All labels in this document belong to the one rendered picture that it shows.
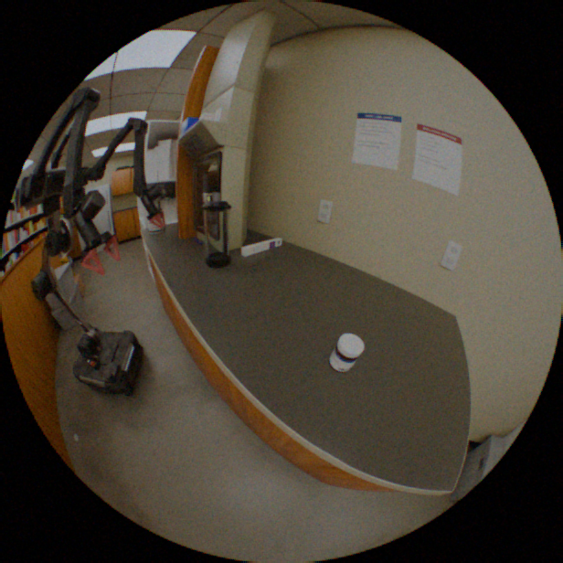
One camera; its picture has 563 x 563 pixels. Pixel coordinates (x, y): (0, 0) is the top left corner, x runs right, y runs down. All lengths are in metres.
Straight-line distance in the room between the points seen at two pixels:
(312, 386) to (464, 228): 0.79
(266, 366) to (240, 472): 0.98
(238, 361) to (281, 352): 0.09
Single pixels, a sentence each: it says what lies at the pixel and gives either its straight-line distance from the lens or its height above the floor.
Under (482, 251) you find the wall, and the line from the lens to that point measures 0.88.
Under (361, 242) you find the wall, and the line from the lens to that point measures 0.83.
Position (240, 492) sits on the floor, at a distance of 1.25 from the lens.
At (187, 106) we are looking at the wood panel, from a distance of 1.18.
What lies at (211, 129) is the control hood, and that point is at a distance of 0.75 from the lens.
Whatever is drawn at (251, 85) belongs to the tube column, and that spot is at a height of 1.76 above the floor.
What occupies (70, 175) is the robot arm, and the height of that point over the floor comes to 1.34.
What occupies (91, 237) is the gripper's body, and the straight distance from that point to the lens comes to 0.59.
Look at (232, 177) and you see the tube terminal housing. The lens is 0.77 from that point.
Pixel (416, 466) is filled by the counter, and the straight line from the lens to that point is 0.38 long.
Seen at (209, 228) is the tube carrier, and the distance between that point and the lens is 0.60.
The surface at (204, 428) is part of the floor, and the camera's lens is 1.28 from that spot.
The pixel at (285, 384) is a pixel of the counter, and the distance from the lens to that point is 0.31.
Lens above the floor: 1.22
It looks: 30 degrees down
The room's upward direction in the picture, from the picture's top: 7 degrees clockwise
